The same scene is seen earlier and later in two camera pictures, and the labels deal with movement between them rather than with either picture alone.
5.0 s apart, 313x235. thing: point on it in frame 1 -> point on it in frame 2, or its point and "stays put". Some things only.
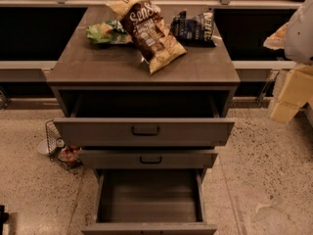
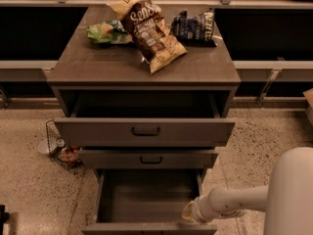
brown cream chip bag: [156, 45] stays put
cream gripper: [300, 36] -> [198, 210]
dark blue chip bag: [196, 31] stays put
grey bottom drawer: [149, 202] stays put
